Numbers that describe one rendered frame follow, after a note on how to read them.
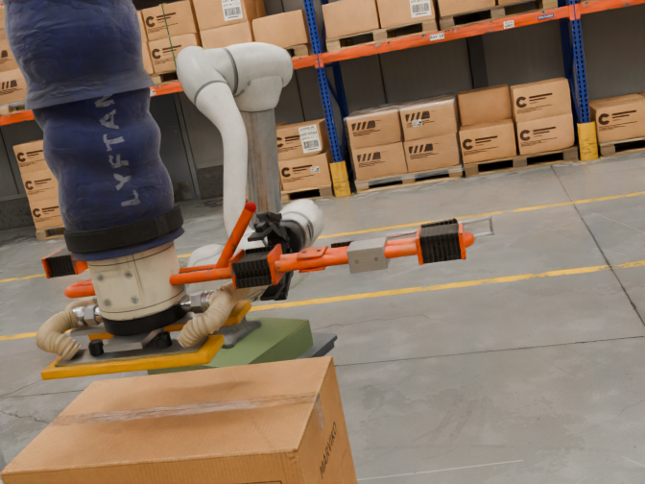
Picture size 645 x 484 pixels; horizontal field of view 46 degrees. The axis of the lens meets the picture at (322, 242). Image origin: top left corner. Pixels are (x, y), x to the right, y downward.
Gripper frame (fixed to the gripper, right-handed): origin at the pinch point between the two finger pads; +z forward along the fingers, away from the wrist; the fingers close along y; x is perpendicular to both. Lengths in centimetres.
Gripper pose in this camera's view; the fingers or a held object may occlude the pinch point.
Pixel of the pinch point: (263, 266)
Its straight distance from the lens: 144.2
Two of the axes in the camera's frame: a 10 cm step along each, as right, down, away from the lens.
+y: 1.8, 9.5, 2.4
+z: -1.8, 2.7, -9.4
